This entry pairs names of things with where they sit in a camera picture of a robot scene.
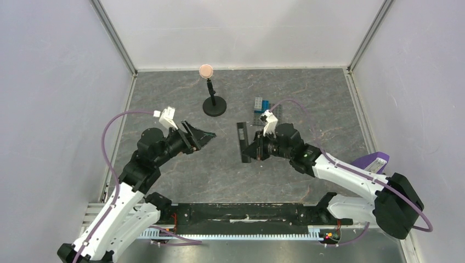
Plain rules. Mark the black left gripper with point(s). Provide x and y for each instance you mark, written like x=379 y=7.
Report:
x=195 y=139

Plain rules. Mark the black stand with pink disc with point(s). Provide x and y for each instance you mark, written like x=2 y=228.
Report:
x=213 y=106

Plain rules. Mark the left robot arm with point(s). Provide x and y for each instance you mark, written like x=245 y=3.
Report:
x=131 y=209

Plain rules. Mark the purple box device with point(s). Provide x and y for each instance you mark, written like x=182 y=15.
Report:
x=374 y=162

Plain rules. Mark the black remote control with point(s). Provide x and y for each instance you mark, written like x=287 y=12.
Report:
x=243 y=140

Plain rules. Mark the white cable duct strip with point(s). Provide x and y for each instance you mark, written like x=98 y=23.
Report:
x=313 y=234

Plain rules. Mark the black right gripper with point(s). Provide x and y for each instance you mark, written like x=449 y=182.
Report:
x=254 y=146

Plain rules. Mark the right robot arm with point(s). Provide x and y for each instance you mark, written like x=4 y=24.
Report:
x=390 y=202

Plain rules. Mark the blue lego brick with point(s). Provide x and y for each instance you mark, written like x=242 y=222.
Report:
x=265 y=105

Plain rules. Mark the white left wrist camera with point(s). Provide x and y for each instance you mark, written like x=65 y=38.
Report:
x=165 y=117

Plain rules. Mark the light grey lego brick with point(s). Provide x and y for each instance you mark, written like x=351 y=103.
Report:
x=258 y=104

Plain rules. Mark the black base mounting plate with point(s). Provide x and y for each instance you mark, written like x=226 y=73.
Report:
x=249 y=218

